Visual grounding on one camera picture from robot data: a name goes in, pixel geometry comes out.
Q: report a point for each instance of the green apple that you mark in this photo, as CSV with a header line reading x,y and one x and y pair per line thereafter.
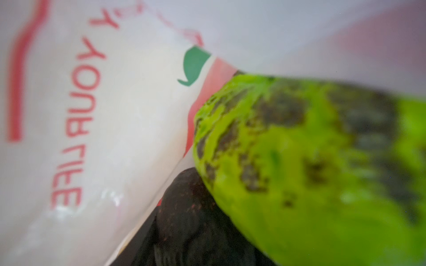
x,y
317,172

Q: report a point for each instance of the pink plastic bag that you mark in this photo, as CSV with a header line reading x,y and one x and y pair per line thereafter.
x,y
97,99

